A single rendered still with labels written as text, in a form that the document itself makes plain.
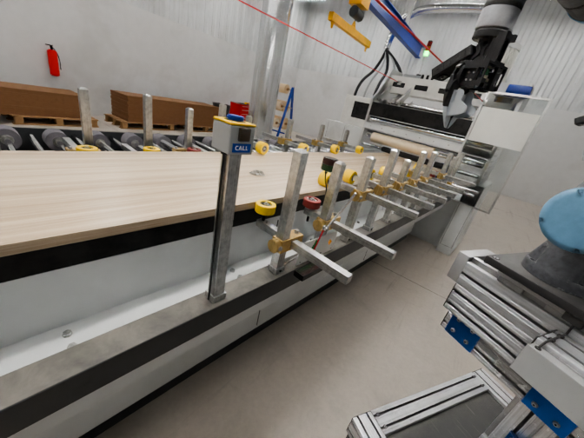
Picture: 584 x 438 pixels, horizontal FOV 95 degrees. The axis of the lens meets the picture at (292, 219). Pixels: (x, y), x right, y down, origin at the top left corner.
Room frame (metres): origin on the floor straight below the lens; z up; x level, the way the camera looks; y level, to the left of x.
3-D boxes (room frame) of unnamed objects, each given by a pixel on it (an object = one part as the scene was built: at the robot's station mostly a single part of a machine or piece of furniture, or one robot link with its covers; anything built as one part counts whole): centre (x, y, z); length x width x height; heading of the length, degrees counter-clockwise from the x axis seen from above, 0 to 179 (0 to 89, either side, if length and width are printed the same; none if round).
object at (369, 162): (1.24, -0.29, 0.89); 0.04 x 0.04 x 0.48; 52
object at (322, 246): (1.00, -0.14, 0.75); 0.26 x 0.01 x 0.10; 142
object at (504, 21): (0.77, -0.35, 1.54); 0.08 x 0.08 x 0.05
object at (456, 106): (0.76, -0.34, 1.35); 0.06 x 0.03 x 0.09; 28
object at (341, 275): (0.84, -0.05, 0.82); 0.44 x 0.03 x 0.04; 52
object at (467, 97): (0.78, -0.37, 1.35); 0.06 x 0.03 x 0.09; 28
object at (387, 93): (3.66, -1.46, 0.95); 1.65 x 0.70 x 1.90; 52
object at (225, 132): (0.64, 0.18, 1.18); 0.07 x 0.07 x 0.08; 52
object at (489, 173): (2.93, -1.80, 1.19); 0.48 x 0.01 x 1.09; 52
